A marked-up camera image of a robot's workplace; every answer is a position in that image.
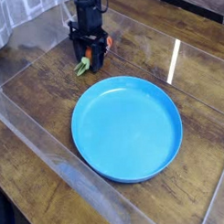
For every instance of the grey white patterned curtain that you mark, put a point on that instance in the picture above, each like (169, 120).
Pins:
(13, 13)

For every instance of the clear acrylic enclosure wall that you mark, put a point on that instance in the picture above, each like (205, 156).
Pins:
(41, 169)

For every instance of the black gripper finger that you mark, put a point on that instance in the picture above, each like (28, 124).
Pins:
(79, 49)
(97, 55)

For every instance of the blue round tray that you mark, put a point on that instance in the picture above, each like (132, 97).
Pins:
(126, 128)

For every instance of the orange toy carrot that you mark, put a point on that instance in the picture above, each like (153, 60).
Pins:
(85, 62)

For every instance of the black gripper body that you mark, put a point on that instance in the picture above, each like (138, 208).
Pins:
(89, 37)

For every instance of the black bar at back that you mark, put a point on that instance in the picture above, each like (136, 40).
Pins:
(198, 10)

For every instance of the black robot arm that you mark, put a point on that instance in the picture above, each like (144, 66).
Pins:
(89, 15)

